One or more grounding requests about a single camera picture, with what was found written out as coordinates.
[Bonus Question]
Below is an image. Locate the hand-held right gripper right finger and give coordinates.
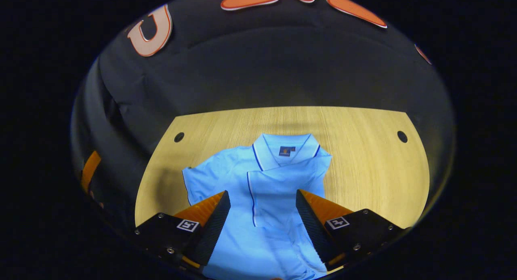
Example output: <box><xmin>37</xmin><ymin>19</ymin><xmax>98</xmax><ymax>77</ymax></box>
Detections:
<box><xmin>296</xmin><ymin>189</ymin><xmax>406</xmax><ymax>272</ymax></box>

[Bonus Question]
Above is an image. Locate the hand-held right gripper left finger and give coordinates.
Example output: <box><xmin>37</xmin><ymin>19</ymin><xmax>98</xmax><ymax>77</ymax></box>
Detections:
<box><xmin>133</xmin><ymin>190</ymin><xmax>231</xmax><ymax>274</ymax></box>

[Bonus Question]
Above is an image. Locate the light blue T-shirt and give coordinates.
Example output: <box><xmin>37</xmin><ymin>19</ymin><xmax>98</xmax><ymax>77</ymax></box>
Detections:
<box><xmin>182</xmin><ymin>133</ymin><xmax>332</xmax><ymax>280</ymax></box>

